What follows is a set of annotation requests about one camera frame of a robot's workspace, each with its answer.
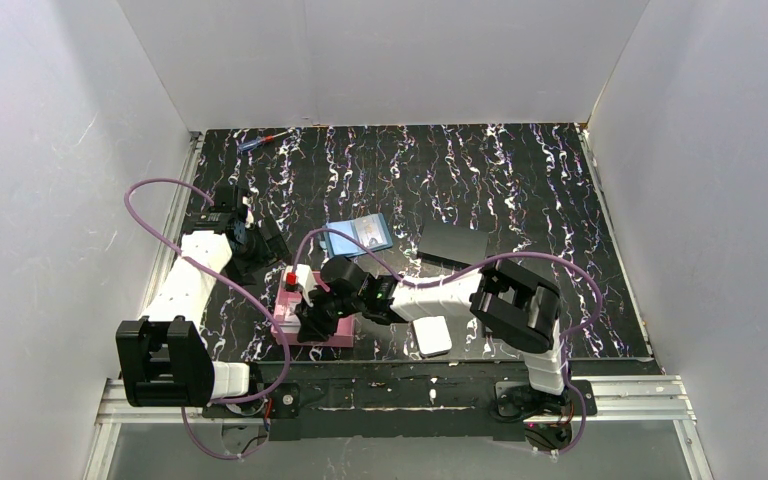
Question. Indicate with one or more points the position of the blue red handled screwdriver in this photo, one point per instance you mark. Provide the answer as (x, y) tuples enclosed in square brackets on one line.
[(259, 141)]

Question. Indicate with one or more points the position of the blue leather card holder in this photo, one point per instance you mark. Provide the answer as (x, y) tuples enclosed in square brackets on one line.
[(342, 238)]

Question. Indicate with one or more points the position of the silver VIP credit card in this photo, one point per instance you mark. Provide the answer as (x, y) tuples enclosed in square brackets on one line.
[(371, 232)]

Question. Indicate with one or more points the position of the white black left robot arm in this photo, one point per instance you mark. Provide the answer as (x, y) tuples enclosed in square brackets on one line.
[(163, 360)]

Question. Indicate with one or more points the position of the white small box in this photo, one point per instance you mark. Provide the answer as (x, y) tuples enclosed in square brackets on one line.
[(432, 336)]

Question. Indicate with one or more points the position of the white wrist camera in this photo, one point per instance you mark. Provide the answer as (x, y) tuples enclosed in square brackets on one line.
[(245, 213), (298, 279)]

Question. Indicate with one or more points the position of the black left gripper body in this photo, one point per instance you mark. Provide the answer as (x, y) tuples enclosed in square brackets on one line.
[(223, 216)]

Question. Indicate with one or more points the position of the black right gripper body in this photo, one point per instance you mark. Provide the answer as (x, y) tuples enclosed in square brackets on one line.
[(314, 312)]

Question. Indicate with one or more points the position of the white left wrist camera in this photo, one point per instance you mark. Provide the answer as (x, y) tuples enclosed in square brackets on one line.
[(245, 213)]

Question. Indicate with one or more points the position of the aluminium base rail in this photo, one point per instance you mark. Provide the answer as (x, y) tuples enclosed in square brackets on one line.
[(405, 426)]

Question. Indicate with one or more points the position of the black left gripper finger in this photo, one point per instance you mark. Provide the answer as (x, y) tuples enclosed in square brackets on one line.
[(276, 248), (243, 271)]

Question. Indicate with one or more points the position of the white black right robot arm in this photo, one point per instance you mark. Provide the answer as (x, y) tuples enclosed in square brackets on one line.
[(520, 307)]

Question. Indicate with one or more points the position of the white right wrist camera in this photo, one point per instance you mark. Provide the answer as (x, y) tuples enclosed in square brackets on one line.
[(298, 279)]

